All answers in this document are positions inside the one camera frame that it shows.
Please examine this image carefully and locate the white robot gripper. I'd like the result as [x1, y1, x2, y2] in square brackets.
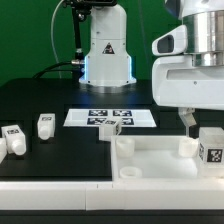
[152, 55, 224, 136]

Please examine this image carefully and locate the white square tabletop tray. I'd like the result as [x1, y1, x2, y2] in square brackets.
[111, 136, 219, 180]

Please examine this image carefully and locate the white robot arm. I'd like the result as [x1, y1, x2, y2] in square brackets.
[80, 0, 224, 129]

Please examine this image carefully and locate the white marker sheet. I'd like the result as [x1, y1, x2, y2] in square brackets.
[64, 109, 156, 127]

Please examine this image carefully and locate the white left barrier piece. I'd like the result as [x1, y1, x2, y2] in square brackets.
[0, 138, 7, 164]

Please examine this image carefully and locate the white front barrier wall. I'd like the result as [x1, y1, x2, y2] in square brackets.
[0, 179, 224, 210]

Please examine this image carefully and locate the black cable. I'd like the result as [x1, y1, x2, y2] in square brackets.
[32, 61, 83, 80]

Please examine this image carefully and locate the black camera stand pole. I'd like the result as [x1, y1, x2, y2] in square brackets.
[63, 0, 117, 79]

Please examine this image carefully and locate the white thin cable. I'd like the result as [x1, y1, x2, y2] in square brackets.
[50, 0, 65, 79]

